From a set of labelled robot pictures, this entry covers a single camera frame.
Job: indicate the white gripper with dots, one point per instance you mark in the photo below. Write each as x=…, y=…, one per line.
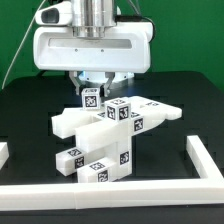
x=124, y=48

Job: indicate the white tagged cube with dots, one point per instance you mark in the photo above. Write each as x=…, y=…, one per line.
x=117, y=109
x=91, y=98

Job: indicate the white chair back frame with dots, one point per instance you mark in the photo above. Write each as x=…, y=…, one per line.
x=92, y=130

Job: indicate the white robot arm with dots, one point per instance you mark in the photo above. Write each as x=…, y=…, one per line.
x=90, y=36

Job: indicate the white part at left edge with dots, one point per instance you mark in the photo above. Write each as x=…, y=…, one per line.
x=4, y=153

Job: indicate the white L-shaped border fence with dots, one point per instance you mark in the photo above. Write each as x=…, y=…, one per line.
x=207, y=188

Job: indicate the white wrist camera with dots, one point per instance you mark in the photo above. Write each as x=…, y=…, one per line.
x=56, y=15

